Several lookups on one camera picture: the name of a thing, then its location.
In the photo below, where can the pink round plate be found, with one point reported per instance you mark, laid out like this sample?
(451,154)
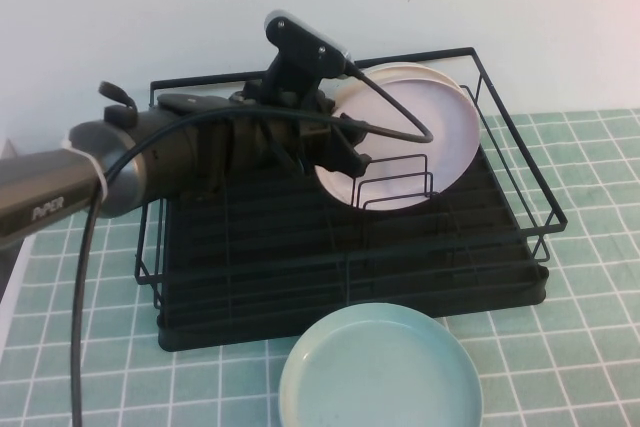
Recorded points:
(440,137)

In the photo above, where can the silver wrist camera black mount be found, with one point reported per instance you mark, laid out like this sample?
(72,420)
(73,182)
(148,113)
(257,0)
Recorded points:
(300,47)

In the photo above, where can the green checked tablecloth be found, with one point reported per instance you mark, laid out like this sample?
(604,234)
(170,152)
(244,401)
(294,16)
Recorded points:
(575,297)

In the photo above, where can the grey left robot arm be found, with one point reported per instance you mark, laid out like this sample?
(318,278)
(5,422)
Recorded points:
(40,187)

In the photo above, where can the black dish drying rack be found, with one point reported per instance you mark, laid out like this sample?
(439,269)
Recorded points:
(280,232)

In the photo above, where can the light blue round plate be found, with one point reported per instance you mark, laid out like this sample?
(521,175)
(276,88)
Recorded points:
(380,372)

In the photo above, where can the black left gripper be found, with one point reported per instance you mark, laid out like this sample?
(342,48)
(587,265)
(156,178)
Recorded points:
(250,142)

